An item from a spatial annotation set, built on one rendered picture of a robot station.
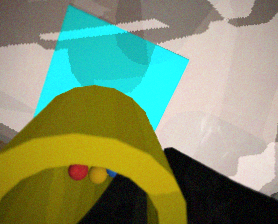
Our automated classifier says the yellow marble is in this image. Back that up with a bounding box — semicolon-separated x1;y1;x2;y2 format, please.
88;166;107;184

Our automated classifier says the red marble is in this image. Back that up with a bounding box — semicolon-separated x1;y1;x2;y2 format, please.
68;164;88;180

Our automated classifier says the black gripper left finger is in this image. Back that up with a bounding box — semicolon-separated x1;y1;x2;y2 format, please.
78;173;147;224

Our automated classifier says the yellow cup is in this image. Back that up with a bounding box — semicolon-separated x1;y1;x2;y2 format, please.
0;85;186;224

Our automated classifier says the blue marble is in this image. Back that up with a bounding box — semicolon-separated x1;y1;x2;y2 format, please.
106;168;117;177

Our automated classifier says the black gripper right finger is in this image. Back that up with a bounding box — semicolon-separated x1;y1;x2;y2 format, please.
163;147;278;224

